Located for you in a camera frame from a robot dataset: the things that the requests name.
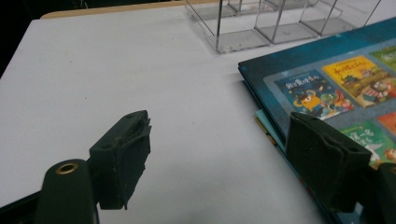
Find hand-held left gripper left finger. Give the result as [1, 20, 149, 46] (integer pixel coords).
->
[90, 110, 152, 210]

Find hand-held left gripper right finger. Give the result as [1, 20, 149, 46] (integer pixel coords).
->
[285, 111, 373, 214]

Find dark blue picture book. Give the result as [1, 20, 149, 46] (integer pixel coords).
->
[237, 17, 396, 224]

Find clear acrylic book organizer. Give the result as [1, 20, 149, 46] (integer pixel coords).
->
[185, 0, 383, 54]

